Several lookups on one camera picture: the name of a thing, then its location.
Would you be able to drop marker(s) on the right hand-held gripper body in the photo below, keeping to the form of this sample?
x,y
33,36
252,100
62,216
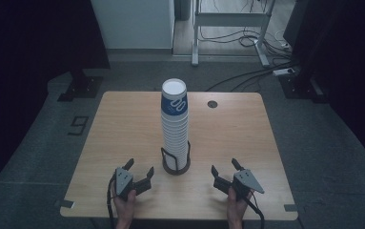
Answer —
x,y
247,181

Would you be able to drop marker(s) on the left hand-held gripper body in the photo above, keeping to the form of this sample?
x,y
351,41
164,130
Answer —
x,y
123,181

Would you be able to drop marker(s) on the blue and white paper cup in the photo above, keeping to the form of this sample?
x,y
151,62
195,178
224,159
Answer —
x,y
174,101

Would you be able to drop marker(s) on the person's left hand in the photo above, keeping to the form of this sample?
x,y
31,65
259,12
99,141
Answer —
x,y
124,206

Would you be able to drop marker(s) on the person's right hand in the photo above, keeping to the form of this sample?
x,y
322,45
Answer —
x,y
236,208

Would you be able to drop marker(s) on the grey tape strip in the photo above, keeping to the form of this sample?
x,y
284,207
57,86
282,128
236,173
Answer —
x,y
65,204
290,207

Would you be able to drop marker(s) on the round dark table grommet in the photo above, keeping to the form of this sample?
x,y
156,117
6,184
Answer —
x,y
212,104

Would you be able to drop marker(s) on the black stand base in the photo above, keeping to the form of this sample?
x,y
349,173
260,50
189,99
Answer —
x,y
83,87
300,87

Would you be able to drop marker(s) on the white power strip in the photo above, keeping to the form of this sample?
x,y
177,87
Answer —
x,y
283,72

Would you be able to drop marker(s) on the white cabinet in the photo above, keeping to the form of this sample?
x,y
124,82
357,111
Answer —
x,y
132,22

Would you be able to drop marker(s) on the dark curtain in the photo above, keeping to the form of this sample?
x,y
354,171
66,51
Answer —
x,y
345,63
27,63

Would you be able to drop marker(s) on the white metal stand frame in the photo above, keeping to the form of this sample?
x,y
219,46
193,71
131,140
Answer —
x,y
231,19

